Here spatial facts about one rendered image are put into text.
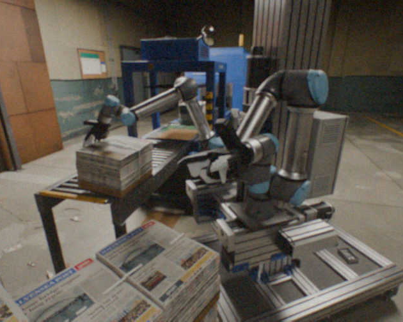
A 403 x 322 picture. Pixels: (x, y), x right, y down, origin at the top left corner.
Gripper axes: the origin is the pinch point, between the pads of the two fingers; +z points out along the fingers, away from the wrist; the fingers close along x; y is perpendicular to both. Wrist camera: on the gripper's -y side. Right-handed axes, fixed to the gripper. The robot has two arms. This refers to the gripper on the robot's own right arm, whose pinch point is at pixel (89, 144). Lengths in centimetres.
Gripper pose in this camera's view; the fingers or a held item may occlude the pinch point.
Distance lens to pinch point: 170.2
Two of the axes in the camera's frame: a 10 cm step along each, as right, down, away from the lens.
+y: 8.0, 6.0, -0.4
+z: -5.4, 7.3, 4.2
